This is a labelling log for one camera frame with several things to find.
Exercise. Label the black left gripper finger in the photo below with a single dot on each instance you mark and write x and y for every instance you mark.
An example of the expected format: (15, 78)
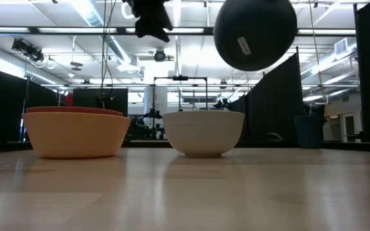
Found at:
(156, 27)

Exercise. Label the dark grey plastic bowl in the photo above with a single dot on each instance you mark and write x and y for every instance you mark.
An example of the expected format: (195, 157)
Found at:
(262, 32)

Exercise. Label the red plastic bowl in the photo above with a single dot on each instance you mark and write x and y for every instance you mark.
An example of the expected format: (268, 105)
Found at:
(75, 110)

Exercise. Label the white plastic bowl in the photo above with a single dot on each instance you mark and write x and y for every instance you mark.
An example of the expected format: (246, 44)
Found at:
(203, 133)

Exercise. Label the orange plastic bowl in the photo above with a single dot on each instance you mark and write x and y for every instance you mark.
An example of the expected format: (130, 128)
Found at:
(75, 136)

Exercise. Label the black background robot arm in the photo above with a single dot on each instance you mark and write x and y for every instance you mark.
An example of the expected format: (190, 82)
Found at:
(222, 104)

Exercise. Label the black ceiling spotlight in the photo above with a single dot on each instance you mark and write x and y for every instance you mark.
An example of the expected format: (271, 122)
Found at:
(159, 55)

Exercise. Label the white round pillar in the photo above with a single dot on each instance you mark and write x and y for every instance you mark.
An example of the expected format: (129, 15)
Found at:
(155, 99)

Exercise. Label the black monitor screen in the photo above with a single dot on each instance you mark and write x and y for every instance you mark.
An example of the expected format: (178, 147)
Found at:
(88, 97)

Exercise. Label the red angular panel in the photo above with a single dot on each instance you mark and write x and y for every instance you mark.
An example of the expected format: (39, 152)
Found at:
(68, 100)

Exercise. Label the black stage light fixture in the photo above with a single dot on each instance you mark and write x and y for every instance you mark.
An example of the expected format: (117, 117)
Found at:
(27, 49)

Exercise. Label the black metal frame stand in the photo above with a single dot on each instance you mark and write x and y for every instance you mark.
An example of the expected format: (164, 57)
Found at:
(180, 78)

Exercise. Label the white wall air vent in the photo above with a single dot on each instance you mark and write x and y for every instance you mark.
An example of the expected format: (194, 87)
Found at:
(344, 46)

